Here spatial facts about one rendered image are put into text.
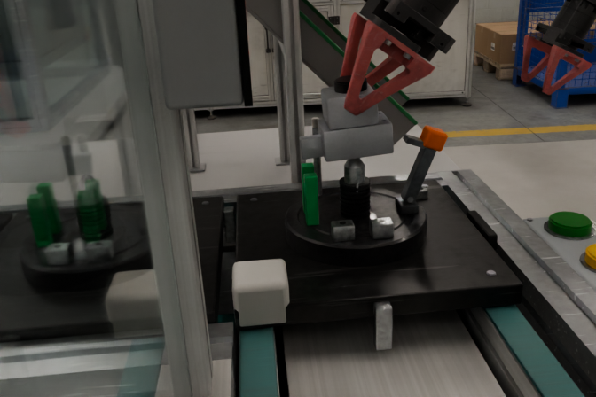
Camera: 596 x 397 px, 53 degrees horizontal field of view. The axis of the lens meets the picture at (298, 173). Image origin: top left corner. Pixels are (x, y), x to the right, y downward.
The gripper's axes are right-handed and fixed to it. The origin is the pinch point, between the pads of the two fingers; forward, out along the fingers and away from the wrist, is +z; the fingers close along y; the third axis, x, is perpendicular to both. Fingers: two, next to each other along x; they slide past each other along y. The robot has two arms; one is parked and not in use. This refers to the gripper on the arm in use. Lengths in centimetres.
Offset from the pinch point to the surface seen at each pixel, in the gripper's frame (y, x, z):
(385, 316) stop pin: 13.2, 9.1, 11.7
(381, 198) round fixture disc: -3.0, 9.8, 7.3
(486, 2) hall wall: -827, 317, -133
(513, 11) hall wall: -824, 359, -144
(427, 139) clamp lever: 0.9, 8.2, -0.8
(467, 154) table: -49, 39, 2
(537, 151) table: -48, 49, -5
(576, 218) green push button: 1.4, 26.1, -2.5
